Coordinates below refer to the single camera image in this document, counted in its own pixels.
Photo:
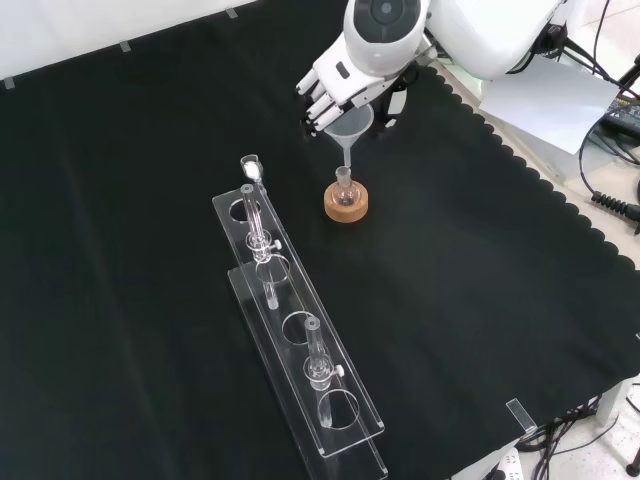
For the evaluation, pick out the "clear cloth clip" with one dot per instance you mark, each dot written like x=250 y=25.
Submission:
x=520 y=415

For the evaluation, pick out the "glass weighing funnel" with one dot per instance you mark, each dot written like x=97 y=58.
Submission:
x=251 y=170

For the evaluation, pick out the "clear plastic funnel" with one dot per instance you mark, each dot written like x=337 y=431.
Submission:
x=350 y=127

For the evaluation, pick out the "pale board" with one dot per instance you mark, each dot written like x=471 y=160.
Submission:
x=550 y=100

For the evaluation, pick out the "clear acrylic funnel stand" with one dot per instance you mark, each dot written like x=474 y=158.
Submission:
x=300 y=350

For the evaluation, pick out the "black electronic box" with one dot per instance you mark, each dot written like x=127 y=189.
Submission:
x=625 y=112

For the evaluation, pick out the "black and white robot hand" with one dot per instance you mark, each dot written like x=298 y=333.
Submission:
x=380 y=30

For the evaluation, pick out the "white power strip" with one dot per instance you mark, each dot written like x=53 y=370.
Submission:
x=505 y=465

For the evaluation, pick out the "glass round-bottom flask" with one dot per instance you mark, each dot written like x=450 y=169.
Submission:
x=345 y=192

